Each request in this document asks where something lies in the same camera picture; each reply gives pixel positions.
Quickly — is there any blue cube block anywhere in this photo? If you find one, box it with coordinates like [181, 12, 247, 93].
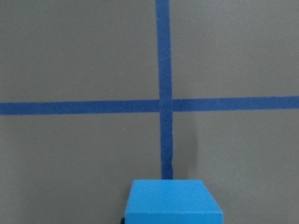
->
[124, 180, 224, 224]

